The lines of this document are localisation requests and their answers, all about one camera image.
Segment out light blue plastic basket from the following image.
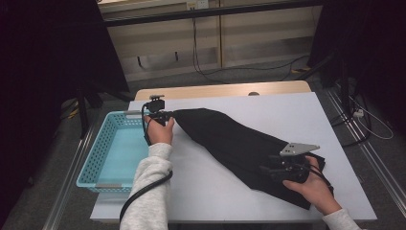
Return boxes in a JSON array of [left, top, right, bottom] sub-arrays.
[[76, 109, 165, 195]]

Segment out left hand-held gripper black cable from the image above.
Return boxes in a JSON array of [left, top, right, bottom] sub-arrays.
[[119, 102, 174, 223]]

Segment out white table cover sheet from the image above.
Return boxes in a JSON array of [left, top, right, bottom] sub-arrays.
[[90, 91, 377, 223]]

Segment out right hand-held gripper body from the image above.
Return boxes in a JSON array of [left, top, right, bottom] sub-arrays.
[[271, 142, 321, 184]]

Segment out black stand leg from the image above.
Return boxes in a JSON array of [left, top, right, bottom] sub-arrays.
[[76, 82, 135, 140], [295, 52, 352, 109]]

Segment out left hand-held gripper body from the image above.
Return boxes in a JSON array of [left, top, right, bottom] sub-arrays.
[[146, 94, 173, 126]]

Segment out black hanging wall cable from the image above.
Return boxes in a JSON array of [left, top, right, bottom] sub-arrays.
[[191, 17, 310, 85]]

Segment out right hand-held gripper black cable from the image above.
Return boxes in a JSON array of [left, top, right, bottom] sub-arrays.
[[303, 162, 335, 196]]

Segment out person's right hand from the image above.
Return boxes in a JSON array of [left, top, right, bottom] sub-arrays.
[[282, 155, 343, 216]]

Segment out white floor cable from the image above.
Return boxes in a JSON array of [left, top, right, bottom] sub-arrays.
[[348, 95, 395, 141]]

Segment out hand-held gripper black cable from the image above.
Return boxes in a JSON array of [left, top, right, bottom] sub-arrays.
[[119, 102, 174, 223], [303, 162, 335, 196]]

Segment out black shorts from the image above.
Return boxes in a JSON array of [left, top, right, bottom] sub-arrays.
[[171, 107, 327, 211]]

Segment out black curtain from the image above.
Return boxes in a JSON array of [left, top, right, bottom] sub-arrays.
[[0, 0, 130, 221], [307, 0, 406, 135]]

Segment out black floor cable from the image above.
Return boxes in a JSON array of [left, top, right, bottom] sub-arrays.
[[329, 92, 373, 149]]

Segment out person's left hand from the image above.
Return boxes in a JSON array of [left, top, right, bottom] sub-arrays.
[[143, 116, 175, 147]]

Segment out black horizontal bar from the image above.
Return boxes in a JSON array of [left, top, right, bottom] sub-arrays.
[[103, 0, 324, 28]]

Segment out yellow floor cable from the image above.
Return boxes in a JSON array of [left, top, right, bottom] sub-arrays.
[[65, 106, 80, 120]]

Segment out white wall socket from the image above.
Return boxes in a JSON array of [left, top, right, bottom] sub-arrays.
[[186, 0, 209, 10]]

